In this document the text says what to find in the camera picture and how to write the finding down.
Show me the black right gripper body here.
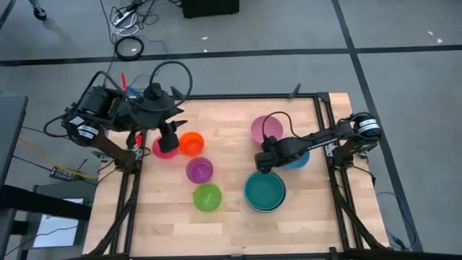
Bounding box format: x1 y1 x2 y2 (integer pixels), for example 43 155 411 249
254 134 289 175

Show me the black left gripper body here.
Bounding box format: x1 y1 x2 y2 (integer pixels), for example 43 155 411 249
139 82 186 153

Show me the pale pink plastic bowl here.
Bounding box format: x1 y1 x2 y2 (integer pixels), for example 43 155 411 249
250 115 284 145

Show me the small magenta plastic bowl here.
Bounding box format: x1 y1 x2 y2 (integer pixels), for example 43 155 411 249
152 135 180 160

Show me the medium blue plastic bowl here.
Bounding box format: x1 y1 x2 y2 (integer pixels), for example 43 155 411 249
279 149 311 170

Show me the white plastic bowl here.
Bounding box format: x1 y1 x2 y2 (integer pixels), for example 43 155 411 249
243 170 288 214

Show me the teal plastic bowl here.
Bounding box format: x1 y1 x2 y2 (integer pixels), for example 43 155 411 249
244 171 286 212

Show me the small orange plastic bowl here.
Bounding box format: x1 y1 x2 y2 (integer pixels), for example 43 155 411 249
178 131 206 157

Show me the small purple plastic bowl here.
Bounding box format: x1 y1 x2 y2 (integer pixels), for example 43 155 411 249
185 156 214 184

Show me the small lime green plastic bowl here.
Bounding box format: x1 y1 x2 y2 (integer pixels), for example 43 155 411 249
192 183 223 213

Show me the grey power strip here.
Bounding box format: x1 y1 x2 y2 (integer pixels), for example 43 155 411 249
111 9 136 26

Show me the black box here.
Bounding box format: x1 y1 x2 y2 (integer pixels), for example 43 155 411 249
181 0 241 19

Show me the small black device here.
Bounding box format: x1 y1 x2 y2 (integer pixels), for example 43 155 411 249
49 165 79 181

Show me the grey side table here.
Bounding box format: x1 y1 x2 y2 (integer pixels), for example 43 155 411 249
0 92 29 189

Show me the black beam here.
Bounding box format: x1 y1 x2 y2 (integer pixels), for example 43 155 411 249
0 184 92 221

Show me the white board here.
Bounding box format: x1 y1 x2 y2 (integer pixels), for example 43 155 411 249
32 196 86 250

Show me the blue coiled cable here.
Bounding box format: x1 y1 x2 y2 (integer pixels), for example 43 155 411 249
125 85 146 99

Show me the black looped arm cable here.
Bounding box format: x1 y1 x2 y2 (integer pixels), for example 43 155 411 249
148 60 194 109
261 110 302 142

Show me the black aluminium table frame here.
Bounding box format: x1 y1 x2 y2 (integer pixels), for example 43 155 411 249
108 92 393 260

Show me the black floor cable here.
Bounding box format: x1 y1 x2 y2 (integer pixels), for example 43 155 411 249
97 0 181 95

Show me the white coiled cable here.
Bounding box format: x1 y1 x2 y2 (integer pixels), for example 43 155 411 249
110 14 140 37

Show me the black cable bundle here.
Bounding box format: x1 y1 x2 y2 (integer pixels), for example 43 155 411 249
88 169 145 256
326 158 389 251

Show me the yellow cable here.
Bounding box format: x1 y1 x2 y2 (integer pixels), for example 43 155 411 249
18 137 90 181

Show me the thin blue cable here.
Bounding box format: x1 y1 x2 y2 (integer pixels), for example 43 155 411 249
375 191 419 252

